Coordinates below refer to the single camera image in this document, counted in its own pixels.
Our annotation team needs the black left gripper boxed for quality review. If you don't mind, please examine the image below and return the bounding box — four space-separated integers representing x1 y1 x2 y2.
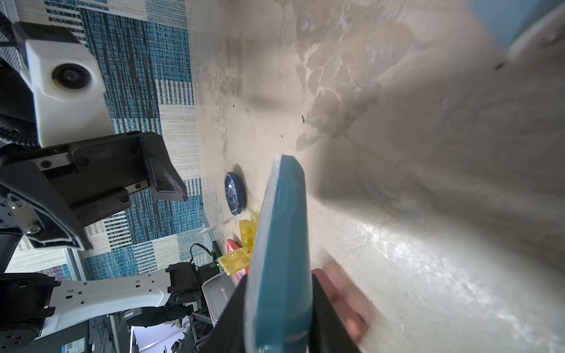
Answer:
1 132 188 251

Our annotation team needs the blue six-compartment pillbox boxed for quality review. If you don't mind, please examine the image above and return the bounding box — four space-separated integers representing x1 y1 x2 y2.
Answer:
244 155 313 352

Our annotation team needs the pink pillbox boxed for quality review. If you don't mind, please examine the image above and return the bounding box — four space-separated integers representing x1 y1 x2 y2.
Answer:
226 239 250 282

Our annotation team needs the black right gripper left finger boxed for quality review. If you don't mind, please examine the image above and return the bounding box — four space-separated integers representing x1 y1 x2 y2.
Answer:
200 275 247 352

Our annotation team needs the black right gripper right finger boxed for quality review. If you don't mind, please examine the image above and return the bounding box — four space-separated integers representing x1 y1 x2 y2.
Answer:
308 274 360 353

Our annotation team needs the light blue stapler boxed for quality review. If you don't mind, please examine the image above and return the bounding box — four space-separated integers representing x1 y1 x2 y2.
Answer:
466 0 564 63

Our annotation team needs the maroon two-compartment pillbox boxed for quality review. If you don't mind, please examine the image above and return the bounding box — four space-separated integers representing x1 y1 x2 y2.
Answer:
312 260 377 346

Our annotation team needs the yellow two-compartment pillbox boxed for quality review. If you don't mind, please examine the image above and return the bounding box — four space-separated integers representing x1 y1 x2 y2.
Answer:
218 218 258 282

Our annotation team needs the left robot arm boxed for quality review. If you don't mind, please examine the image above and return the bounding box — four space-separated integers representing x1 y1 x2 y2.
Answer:
1 16 204 352

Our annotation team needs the round dark blue pillbox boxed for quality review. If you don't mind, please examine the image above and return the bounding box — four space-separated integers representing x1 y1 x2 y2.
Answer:
225 172 247 216

